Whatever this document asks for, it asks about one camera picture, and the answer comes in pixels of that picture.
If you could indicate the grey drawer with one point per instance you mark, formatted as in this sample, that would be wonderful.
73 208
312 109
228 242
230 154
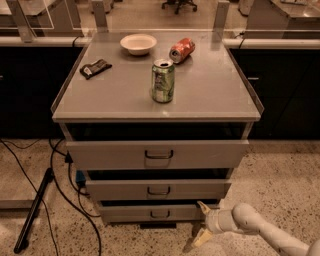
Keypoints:
181 154
112 190
166 213

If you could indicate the white horizontal rail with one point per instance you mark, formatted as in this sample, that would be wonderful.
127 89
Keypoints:
313 44

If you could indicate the black bar on floor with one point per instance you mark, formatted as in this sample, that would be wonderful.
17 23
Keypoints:
22 242

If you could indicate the blue plug box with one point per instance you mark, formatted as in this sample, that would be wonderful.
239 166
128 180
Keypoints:
80 179

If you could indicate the orange soda can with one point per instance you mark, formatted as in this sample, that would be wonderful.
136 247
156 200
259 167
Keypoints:
181 50

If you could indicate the green soda can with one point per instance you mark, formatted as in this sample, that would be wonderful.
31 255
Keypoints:
163 79

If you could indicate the grey top drawer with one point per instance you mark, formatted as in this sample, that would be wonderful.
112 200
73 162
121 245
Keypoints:
181 154

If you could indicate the grey bottom drawer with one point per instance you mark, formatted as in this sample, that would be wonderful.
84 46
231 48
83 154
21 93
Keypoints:
166 213

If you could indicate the white bowl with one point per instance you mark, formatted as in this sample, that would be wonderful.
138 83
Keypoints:
138 44

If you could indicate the grey drawer cabinet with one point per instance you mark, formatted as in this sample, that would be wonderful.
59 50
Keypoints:
211 102

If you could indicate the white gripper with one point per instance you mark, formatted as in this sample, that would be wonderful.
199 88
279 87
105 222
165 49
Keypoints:
212 220

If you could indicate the dark snack bag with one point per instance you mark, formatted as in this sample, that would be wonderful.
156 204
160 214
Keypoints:
93 69

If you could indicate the black office chair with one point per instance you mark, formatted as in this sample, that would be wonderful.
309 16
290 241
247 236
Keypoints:
179 4

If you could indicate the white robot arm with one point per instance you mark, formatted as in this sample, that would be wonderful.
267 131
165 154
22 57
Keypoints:
244 219

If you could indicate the grey middle drawer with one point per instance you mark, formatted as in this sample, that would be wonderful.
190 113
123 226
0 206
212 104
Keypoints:
112 190

